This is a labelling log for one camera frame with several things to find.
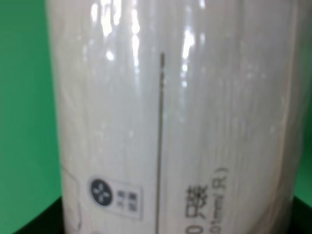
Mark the cream roll with purple top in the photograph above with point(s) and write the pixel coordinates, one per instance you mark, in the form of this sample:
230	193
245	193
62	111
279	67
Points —
176	116

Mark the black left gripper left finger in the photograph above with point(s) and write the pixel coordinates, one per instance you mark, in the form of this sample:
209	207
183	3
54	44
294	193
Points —
49	221

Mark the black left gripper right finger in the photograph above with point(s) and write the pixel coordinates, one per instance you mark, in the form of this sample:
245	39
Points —
301	219

